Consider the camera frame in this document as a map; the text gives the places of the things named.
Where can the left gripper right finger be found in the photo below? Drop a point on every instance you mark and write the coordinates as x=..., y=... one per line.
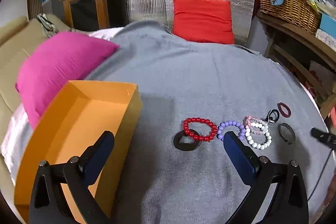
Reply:
x=289, y=201

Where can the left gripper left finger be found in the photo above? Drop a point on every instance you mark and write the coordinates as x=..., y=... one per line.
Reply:
x=48, y=203

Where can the dark metal bangle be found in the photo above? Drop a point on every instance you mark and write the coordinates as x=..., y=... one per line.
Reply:
x=287, y=133

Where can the wooden shelf unit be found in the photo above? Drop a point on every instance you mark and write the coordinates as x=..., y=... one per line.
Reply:
x=308, y=58

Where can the orange cardboard box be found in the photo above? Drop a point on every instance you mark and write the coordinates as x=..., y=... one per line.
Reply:
x=74, y=120

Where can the light blue cardboard box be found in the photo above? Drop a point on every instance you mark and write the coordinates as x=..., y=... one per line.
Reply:
x=328, y=25

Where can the wicker basket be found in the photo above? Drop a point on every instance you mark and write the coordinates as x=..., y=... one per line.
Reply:
x=300, y=13

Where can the grey blanket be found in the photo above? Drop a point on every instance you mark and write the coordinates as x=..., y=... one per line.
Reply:
x=178, y=79

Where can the magenta pillow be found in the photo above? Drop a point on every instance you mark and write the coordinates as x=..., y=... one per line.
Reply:
x=63, y=57

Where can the beige sofa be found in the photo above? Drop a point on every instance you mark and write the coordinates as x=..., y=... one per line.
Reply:
x=19, y=38

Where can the red pillow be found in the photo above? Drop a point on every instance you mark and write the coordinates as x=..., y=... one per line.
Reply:
x=203, y=21

